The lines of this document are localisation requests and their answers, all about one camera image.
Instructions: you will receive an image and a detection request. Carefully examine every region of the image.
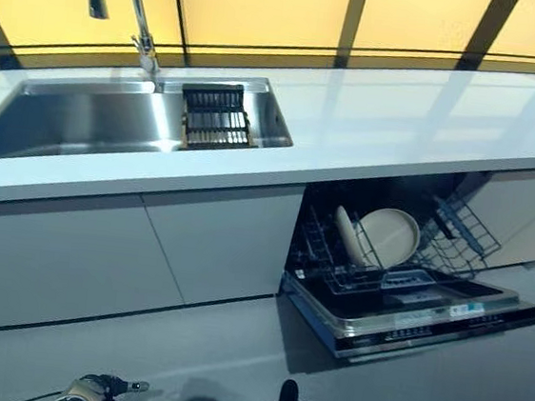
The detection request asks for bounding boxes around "black sink drying rack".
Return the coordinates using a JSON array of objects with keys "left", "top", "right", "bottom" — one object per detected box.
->
[{"left": 175, "top": 79, "right": 266, "bottom": 157}]

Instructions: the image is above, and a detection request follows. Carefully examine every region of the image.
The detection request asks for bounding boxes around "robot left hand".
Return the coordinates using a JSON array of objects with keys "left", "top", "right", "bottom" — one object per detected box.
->
[{"left": 65, "top": 370, "right": 152, "bottom": 401}]

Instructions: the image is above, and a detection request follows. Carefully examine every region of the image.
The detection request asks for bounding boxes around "black cabinet toe kick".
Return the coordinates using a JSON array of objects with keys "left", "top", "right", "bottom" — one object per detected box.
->
[{"left": 0, "top": 265, "right": 281, "bottom": 371}]

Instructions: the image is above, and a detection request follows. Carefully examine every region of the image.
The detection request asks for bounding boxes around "chrome gooseneck kitchen faucet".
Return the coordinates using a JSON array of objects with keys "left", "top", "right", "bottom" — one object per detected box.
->
[{"left": 69, "top": 0, "right": 170, "bottom": 94}]

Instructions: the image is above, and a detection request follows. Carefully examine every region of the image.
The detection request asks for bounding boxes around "stainless steel sink basin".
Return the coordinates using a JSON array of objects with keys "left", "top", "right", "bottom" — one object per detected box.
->
[{"left": 0, "top": 50, "right": 301, "bottom": 195}]

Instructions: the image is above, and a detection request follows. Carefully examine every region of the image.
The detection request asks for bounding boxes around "beige round plate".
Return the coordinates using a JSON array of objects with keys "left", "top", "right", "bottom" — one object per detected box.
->
[
  {"left": 352, "top": 205, "right": 425, "bottom": 276},
  {"left": 329, "top": 205, "right": 371, "bottom": 268}
]

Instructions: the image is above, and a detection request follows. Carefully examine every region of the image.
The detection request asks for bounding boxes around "wire dishwasher rack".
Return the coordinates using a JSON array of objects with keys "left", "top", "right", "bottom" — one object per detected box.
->
[{"left": 293, "top": 174, "right": 508, "bottom": 312}]

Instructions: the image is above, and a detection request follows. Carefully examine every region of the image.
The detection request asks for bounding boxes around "black built-in dishwasher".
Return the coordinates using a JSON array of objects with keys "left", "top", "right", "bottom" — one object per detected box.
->
[{"left": 271, "top": 152, "right": 535, "bottom": 382}]

